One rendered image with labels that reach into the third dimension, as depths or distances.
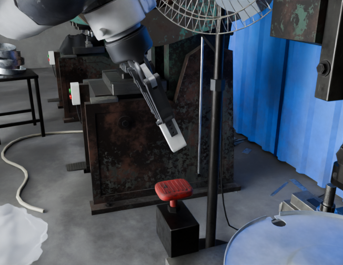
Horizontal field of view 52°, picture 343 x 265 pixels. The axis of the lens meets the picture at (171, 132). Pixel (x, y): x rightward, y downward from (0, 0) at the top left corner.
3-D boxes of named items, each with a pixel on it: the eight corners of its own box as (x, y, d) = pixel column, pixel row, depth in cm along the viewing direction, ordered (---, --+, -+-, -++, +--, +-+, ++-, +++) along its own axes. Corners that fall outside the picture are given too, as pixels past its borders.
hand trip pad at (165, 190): (162, 229, 70) (162, 195, 67) (153, 213, 75) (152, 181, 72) (194, 222, 72) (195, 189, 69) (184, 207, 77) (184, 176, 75)
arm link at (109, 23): (85, 14, 51) (103, 48, 53) (160, -24, 53) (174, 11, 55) (78, 12, 62) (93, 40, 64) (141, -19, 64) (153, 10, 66)
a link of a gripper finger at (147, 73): (141, 51, 59) (149, 54, 54) (154, 79, 61) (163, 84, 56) (128, 58, 58) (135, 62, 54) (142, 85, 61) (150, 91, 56)
